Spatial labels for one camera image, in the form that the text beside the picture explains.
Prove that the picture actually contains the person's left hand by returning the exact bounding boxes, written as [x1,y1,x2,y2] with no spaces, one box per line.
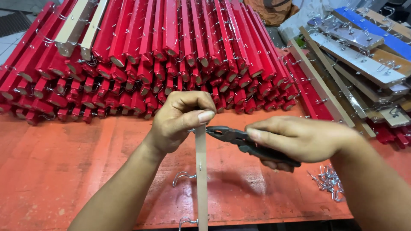
[148,91,217,155]

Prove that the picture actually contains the person's right hand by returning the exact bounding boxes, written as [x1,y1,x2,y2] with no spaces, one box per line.
[246,116,357,173]

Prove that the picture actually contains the dark grey pliers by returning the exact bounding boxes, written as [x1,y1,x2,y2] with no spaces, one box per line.
[205,125,302,168]

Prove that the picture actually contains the beige wooden strip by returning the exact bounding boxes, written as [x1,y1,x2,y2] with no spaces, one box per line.
[195,124,209,231]

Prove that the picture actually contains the pile of loose metal hooks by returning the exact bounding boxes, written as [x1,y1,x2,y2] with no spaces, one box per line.
[306,164,347,203]

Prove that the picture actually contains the pile of red hook boards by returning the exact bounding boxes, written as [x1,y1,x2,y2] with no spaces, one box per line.
[0,0,301,126]

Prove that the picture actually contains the heap of mixed coloured boards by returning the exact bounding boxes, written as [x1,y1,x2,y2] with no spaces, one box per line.
[282,6,411,150]

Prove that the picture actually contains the beige wooden hook board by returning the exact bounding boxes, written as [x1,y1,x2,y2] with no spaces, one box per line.
[55,0,94,58]
[80,0,110,62]

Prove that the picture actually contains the brown bag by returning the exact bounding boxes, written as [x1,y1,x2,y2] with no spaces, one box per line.
[243,0,300,27]

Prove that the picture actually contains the dark floor grate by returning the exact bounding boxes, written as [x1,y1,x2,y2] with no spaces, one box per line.
[0,11,33,38]

